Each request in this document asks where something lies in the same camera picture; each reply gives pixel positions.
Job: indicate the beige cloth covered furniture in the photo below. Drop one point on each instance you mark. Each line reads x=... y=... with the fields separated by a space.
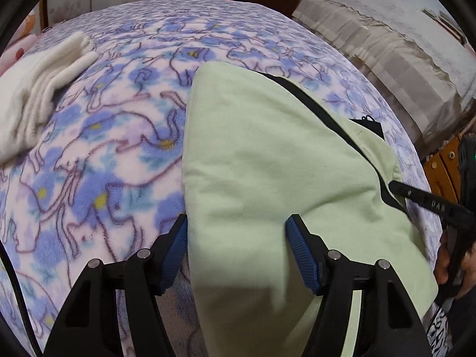
x=412 y=52

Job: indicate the wooden drawer cabinet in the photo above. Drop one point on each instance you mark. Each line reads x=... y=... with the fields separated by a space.
x=442 y=170

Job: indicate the white folded garment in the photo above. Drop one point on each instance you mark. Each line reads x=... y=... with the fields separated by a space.
x=28 y=86

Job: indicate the green and black jacket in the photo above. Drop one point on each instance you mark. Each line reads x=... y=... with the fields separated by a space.
x=253 y=155

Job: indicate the right hand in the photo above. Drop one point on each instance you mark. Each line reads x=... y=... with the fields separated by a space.
x=468 y=265

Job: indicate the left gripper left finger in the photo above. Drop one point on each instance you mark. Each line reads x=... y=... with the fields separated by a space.
x=175 y=248

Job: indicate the blue floral fleece blanket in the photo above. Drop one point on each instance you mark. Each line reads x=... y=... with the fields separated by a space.
x=105 y=177

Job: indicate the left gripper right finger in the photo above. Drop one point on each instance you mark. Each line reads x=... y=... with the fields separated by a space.
x=309 y=251

